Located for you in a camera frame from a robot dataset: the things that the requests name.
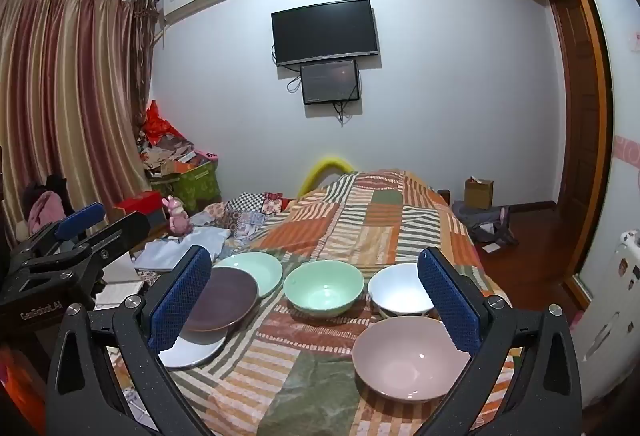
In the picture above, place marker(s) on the green plate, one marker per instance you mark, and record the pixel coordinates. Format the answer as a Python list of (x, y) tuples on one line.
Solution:
[(255, 268)]

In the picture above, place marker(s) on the grey backpack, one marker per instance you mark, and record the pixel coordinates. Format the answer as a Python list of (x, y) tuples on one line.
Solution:
[(480, 221)]

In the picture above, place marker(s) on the red plastic bag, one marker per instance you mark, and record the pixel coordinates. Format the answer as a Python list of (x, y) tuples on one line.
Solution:
[(157, 123)]

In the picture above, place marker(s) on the red box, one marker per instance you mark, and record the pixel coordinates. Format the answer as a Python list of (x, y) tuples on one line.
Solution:
[(142, 203)]

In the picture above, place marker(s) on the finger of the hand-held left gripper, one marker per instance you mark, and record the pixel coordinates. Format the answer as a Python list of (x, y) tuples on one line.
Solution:
[(125, 231), (80, 218)]

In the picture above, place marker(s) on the pink garment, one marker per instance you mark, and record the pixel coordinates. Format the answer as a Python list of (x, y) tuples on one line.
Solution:
[(45, 211)]

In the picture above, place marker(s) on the white bowl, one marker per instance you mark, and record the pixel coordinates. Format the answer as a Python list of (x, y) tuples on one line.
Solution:
[(395, 291)]

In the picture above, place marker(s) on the green storage box with clutter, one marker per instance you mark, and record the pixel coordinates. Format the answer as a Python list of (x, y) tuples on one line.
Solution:
[(170, 153)]

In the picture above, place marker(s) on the pale blue cloth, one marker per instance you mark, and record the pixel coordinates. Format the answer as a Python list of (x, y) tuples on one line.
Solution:
[(200, 241)]

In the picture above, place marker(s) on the purple plate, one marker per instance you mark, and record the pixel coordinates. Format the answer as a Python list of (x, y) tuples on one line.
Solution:
[(225, 296)]

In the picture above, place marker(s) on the green bowl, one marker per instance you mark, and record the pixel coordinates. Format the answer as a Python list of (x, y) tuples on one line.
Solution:
[(320, 286)]

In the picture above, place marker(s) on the brown cardboard box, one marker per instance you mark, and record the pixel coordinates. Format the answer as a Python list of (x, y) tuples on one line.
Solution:
[(479, 196)]

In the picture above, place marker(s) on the checkered patchwork quilt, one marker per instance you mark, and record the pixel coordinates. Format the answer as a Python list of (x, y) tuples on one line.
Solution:
[(250, 211)]

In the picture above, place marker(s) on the pink plush toy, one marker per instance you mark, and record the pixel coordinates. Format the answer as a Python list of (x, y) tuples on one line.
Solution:
[(177, 218)]

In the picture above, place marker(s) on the white plate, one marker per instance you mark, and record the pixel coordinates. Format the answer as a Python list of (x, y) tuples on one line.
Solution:
[(195, 348)]

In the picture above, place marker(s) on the white appliance with stickers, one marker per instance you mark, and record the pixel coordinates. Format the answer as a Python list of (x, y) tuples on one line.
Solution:
[(610, 316)]

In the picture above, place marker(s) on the striped brown curtain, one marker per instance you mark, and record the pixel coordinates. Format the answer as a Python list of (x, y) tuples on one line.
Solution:
[(65, 90)]

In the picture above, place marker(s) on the pink bowl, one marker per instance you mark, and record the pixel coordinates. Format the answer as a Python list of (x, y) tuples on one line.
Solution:
[(400, 356)]

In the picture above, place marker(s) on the patchwork striped blanket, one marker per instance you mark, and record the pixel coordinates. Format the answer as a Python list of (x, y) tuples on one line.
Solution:
[(350, 226)]

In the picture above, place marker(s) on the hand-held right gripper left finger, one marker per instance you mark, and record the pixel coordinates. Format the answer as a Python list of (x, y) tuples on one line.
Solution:
[(180, 301)]

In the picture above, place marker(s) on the wooden door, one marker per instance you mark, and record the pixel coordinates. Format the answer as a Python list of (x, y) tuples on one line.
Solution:
[(580, 115)]

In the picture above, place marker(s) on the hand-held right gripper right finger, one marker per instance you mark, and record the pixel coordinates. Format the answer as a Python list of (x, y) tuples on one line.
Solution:
[(450, 301)]

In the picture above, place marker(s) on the black wall television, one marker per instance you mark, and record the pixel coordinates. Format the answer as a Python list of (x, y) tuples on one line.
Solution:
[(325, 30)]

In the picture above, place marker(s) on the white paper stack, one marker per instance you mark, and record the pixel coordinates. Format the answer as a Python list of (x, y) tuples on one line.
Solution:
[(120, 288)]

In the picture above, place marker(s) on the small black monitor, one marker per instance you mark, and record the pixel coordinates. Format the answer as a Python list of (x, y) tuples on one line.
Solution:
[(330, 80)]

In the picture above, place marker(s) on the yellow foam tube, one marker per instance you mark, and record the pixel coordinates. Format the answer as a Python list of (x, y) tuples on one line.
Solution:
[(325, 161)]

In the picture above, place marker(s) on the black garment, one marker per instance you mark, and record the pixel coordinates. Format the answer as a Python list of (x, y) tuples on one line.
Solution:
[(55, 183)]

